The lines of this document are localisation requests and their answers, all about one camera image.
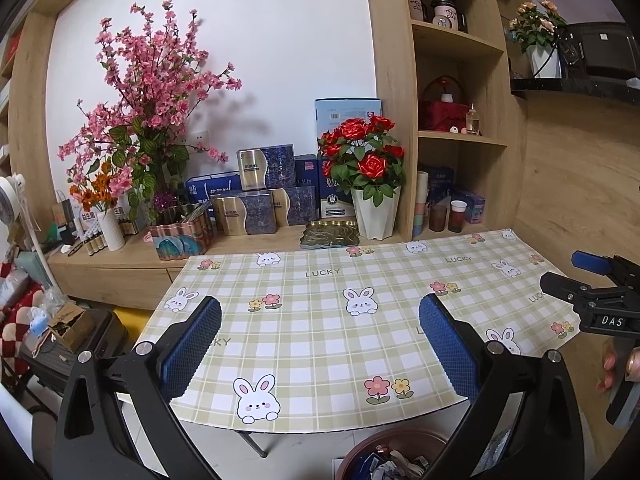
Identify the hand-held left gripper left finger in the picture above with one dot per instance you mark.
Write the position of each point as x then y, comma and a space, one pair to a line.
192, 345

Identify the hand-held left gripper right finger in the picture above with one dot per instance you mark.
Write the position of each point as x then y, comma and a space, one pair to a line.
447, 345

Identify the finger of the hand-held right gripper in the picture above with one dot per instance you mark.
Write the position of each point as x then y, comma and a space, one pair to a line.
560, 284
590, 260

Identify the brown round trash bin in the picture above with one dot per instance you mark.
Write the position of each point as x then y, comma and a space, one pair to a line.
360, 447

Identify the person's right hand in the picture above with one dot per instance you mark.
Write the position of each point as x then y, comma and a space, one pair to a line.
610, 365

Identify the black suitcase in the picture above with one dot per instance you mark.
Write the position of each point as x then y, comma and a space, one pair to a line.
100, 340

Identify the wavy colourful basket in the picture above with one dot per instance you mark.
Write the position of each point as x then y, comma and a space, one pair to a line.
180, 242

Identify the small purple blue box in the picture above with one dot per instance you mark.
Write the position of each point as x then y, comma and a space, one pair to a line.
475, 207

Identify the green checked bunny tablecloth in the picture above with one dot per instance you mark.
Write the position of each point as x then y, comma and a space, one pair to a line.
310, 340

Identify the grey metal table leg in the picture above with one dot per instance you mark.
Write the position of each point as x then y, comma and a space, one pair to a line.
255, 445

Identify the red paper cup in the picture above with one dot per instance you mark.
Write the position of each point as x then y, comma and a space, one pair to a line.
457, 220

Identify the open cardboard box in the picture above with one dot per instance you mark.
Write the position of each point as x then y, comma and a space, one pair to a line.
70, 327

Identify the clear cup brown liquid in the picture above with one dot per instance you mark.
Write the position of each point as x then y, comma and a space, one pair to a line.
438, 220

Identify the white vase with orange flowers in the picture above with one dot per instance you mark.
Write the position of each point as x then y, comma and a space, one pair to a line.
112, 232

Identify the blue gold gift box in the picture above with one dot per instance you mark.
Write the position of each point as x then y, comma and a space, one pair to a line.
245, 215
265, 167
297, 207

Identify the stack of pastel paper cups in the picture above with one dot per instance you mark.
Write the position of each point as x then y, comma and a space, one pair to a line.
421, 205

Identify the row of small amber bottles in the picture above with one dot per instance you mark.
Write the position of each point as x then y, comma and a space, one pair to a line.
95, 240

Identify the red roses in white pot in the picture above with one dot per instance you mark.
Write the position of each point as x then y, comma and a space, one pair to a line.
372, 215

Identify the blue white carton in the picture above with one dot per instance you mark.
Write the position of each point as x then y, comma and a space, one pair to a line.
210, 192

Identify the dark blue printed box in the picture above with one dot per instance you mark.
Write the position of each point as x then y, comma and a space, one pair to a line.
442, 180

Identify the gold ornate tray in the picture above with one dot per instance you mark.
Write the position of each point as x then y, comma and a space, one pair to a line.
330, 235

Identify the red white checked cloth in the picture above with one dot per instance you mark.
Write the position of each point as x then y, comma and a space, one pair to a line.
12, 345

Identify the small glass perfume bottle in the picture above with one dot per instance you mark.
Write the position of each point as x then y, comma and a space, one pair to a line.
472, 122

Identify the kraft paper bag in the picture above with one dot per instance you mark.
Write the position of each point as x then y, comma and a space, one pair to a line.
65, 215

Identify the small dark blue box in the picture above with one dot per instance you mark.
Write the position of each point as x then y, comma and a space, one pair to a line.
306, 170

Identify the black monitor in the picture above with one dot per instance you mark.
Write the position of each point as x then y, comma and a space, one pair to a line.
605, 50

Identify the red box glass dome ornament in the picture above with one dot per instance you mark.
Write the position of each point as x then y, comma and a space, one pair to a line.
440, 110

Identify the white desk fan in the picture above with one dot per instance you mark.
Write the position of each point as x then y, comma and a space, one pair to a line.
10, 205

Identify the peach roses in white pot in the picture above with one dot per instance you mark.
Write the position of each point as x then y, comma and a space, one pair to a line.
540, 35

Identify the light blue carton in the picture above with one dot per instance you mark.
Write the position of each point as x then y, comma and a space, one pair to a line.
345, 110

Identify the pink blossom bouquet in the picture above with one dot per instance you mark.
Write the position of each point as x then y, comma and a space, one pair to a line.
150, 85

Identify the dark lidded printed jar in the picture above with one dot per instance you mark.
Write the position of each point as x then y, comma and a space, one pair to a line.
416, 7

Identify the white wall socket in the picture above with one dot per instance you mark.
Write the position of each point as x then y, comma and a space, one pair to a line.
198, 141

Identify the wooden wall shelf unit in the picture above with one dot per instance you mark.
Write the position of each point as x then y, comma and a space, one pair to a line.
395, 110

